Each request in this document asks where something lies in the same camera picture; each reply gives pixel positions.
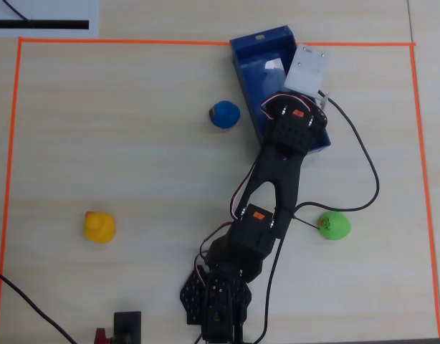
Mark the thin black cable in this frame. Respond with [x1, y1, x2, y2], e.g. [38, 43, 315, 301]
[3, 0, 32, 22]

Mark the blue rubber duck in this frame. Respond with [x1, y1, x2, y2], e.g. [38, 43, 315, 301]
[207, 100, 241, 129]

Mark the yellow rubber duck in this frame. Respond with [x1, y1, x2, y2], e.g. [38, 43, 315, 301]
[83, 211, 117, 245]

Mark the orange tape strip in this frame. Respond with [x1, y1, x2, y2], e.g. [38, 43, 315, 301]
[0, 37, 24, 344]
[18, 37, 417, 47]
[408, 44, 440, 340]

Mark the black camera cable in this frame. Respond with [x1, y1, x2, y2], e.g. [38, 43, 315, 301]
[254, 96, 381, 344]

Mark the black table cable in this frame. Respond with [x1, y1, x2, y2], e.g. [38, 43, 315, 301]
[0, 265, 77, 344]

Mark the black table clamp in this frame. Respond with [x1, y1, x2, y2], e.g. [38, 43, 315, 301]
[113, 311, 143, 344]

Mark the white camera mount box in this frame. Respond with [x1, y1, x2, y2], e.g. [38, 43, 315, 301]
[284, 43, 331, 100]

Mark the green rubber duck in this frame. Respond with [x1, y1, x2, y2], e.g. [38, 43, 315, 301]
[317, 210, 351, 241]

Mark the white paper with black bar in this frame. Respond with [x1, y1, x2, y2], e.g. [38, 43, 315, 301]
[0, 0, 100, 39]

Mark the blue rectangular plastic box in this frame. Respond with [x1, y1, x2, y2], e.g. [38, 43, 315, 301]
[229, 24, 332, 155]

